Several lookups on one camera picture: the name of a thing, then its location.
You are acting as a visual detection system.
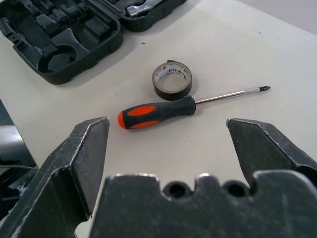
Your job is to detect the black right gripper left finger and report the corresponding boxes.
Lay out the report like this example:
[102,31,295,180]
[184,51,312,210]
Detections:
[0,117,110,238]

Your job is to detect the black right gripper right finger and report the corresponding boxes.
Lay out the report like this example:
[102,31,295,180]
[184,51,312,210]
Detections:
[226,118,317,188]

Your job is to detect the black electrical tape roll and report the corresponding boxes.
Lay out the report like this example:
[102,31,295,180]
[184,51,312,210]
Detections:
[151,59,193,102]

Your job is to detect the orange black Phillips screwdriver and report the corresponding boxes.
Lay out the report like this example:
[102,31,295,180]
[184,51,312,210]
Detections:
[117,85,272,129]

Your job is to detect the black tool case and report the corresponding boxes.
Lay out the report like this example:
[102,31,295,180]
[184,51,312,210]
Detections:
[0,0,189,86]

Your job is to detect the chrome head hammer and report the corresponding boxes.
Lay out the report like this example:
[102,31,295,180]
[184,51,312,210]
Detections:
[125,0,159,18]

